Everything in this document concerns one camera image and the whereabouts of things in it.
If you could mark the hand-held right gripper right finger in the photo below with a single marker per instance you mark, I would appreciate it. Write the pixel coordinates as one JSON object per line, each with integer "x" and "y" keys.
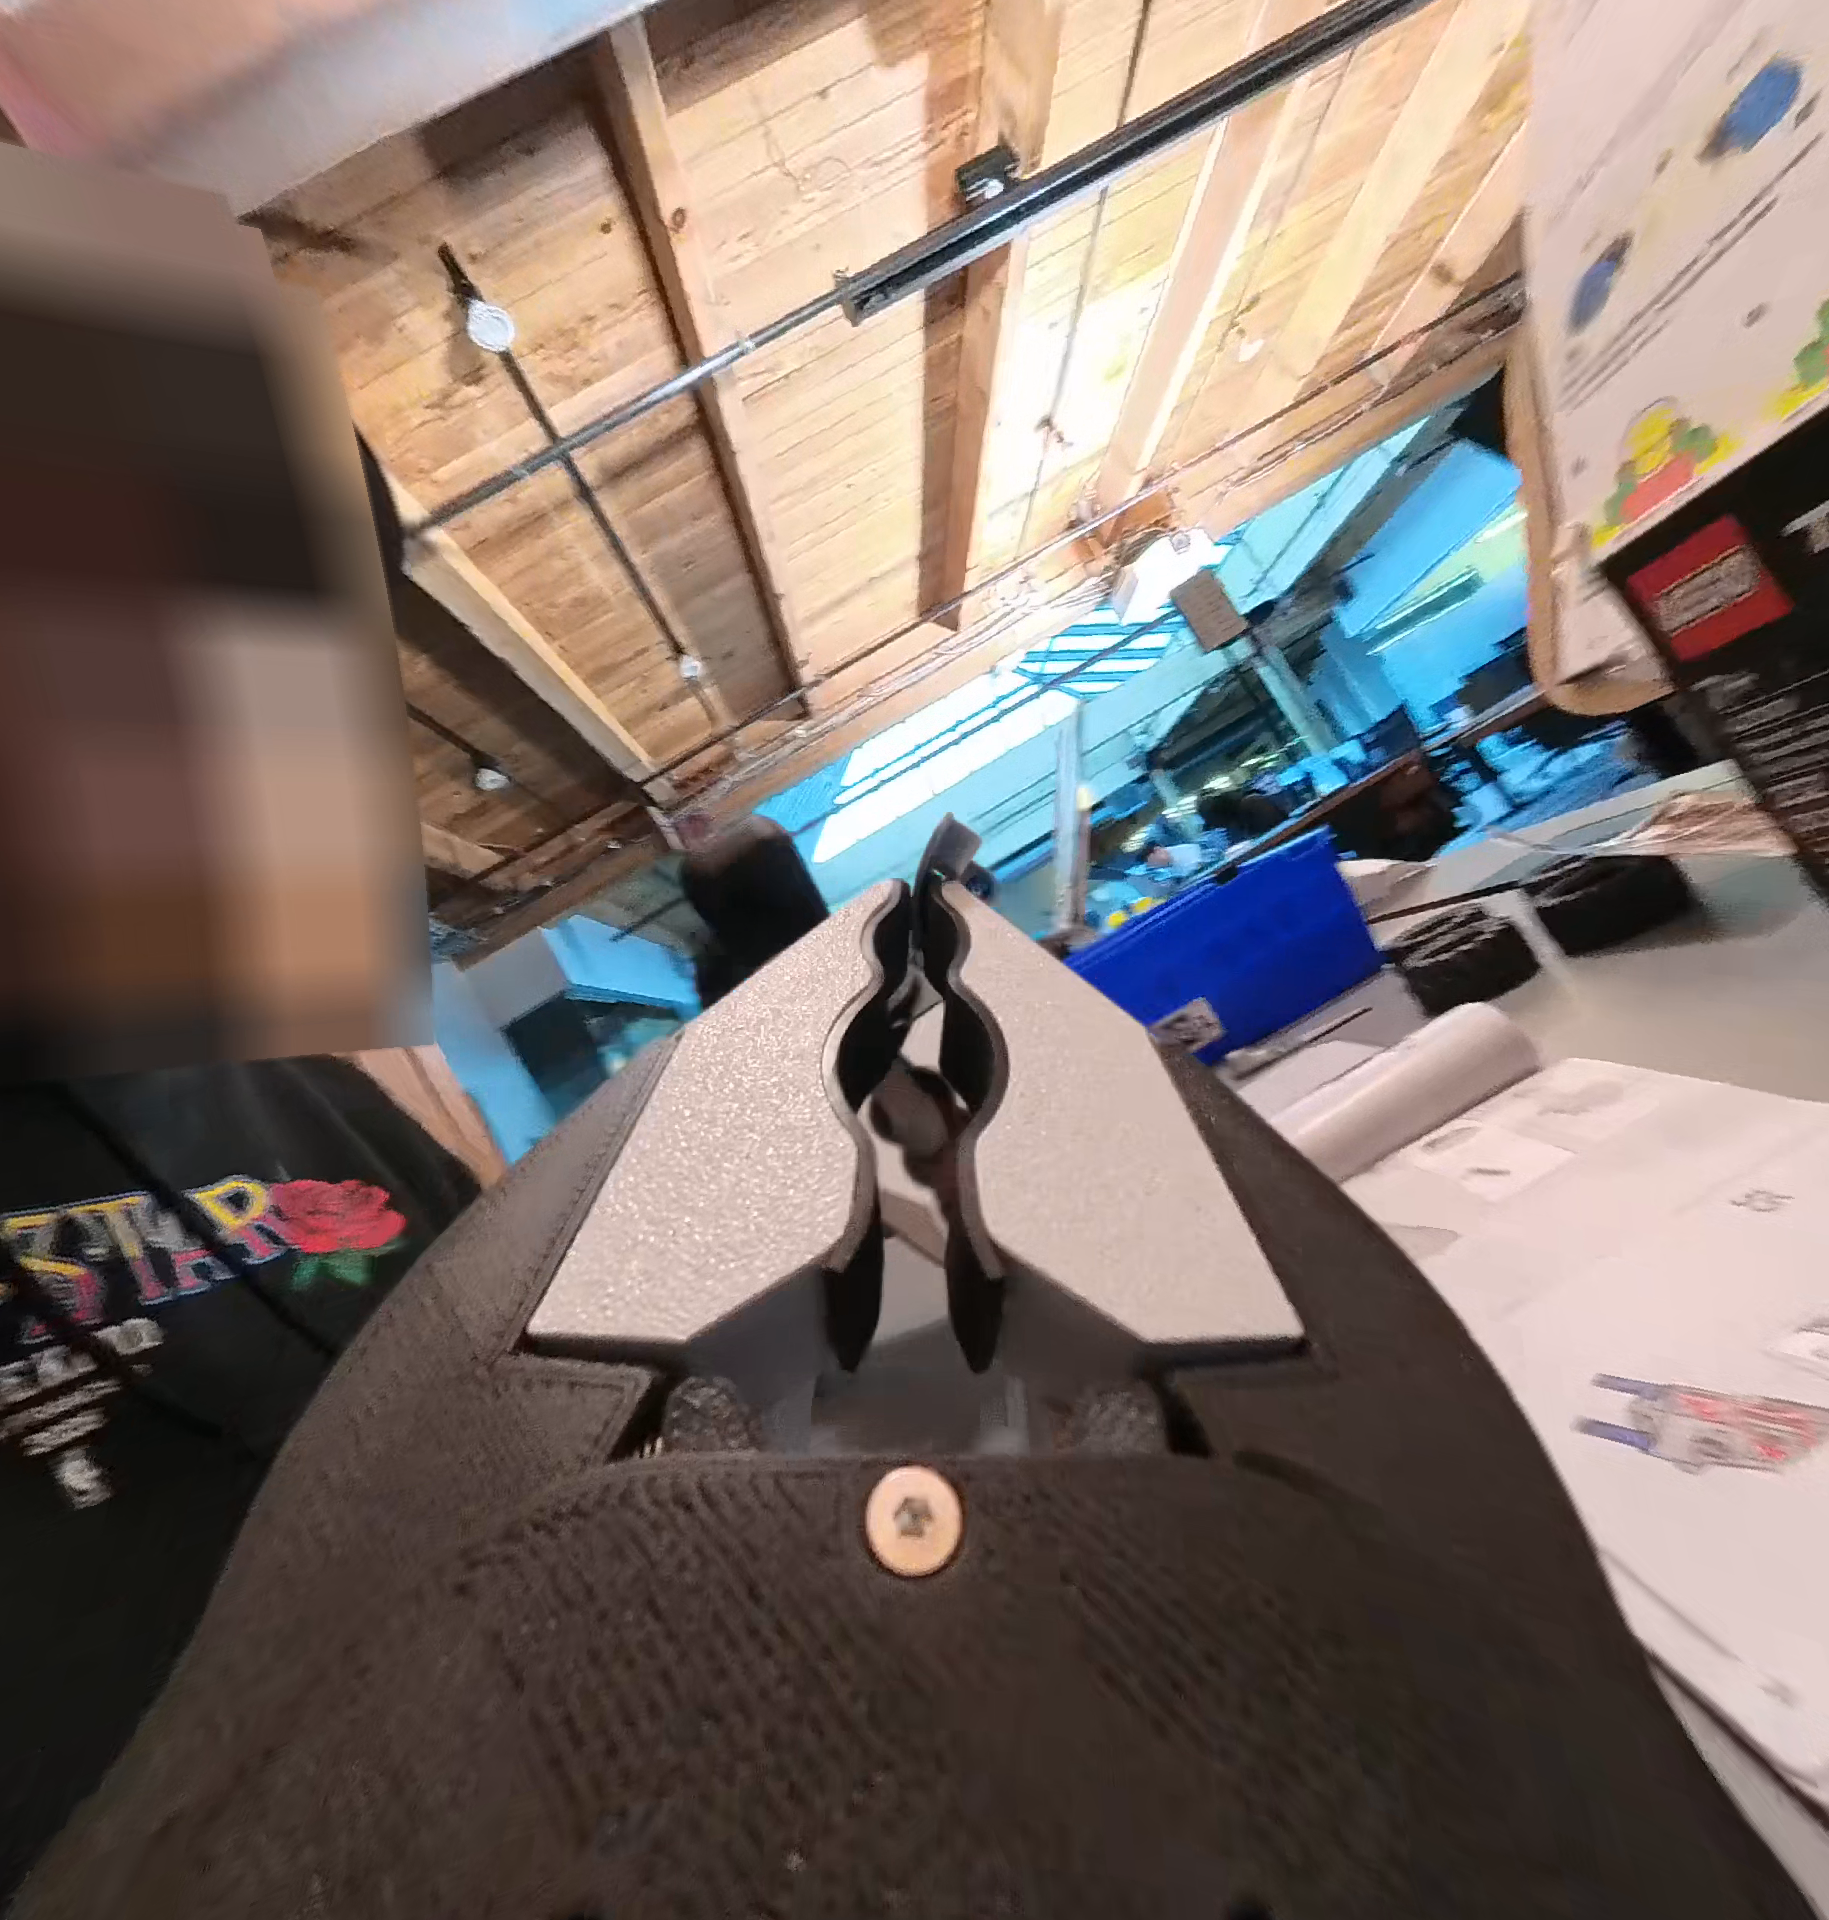
{"x": 1124, "y": 1183}

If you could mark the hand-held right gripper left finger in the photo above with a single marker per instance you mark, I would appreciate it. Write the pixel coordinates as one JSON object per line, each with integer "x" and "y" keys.
{"x": 704, "y": 1183}

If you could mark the small black plastic part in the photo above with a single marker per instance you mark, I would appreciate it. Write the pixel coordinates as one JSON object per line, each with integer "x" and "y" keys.
{"x": 947, "y": 853}

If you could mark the grey desk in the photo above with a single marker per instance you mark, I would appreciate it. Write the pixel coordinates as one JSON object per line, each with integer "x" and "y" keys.
{"x": 1679, "y": 1006}

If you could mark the blue plastic bin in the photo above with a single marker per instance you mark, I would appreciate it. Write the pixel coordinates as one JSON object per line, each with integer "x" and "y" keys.
{"x": 1243, "y": 944}

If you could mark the black toy tire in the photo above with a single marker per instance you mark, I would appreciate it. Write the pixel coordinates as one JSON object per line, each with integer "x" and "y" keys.
{"x": 1603, "y": 901}
{"x": 1470, "y": 953}

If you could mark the open instruction booklet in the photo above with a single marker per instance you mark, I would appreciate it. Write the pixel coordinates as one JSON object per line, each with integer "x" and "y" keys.
{"x": 1647, "y": 1277}

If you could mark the hanging grey panel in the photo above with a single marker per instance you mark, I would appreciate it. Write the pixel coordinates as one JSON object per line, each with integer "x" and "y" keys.
{"x": 1203, "y": 609}

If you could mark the black printed shirt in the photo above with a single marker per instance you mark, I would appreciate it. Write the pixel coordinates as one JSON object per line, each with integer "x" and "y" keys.
{"x": 136, "y": 1500}

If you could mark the black cardboard box red label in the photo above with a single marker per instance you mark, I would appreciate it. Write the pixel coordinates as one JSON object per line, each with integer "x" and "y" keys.
{"x": 1797, "y": 720}

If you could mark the round ceiling fixture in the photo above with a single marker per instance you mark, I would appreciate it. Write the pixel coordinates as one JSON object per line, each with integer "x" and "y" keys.
{"x": 487, "y": 321}

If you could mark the black toy set box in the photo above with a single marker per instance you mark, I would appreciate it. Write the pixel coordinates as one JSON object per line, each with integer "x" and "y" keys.
{"x": 1647, "y": 301}

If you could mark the white upright post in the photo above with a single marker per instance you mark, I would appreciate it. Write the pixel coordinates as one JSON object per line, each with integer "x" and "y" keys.
{"x": 1071, "y": 811}

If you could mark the black ceiling rail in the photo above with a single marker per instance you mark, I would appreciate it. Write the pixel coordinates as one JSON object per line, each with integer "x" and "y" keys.
{"x": 1092, "y": 150}

